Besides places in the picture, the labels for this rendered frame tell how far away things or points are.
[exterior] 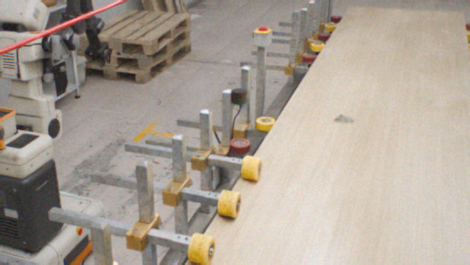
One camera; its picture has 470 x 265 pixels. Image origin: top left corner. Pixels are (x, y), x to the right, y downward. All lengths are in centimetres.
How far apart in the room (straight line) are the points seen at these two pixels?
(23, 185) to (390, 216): 151
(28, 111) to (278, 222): 154
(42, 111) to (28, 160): 38
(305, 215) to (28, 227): 135
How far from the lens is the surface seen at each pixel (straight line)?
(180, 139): 173
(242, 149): 219
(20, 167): 249
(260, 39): 260
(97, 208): 304
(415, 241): 176
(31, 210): 260
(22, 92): 283
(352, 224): 178
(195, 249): 152
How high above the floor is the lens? 187
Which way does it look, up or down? 26 degrees down
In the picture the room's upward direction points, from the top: 2 degrees counter-clockwise
